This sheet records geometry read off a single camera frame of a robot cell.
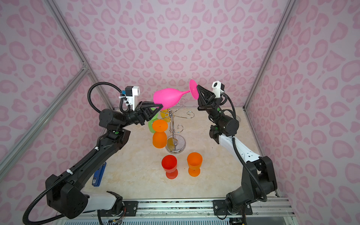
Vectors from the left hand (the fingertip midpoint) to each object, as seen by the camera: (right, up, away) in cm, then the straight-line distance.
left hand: (162, 106), depth 54 cm
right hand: (+13, +5, -3) cm, 14 cm away
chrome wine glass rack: (+2, -22, +44) cm, 49 cm away
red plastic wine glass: (0, -30, +24) cm, 38 cm away
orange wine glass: (+14, -28, +23) cm, 39 cm away
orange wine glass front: (-5, -14, +21) cm, 26 cm away
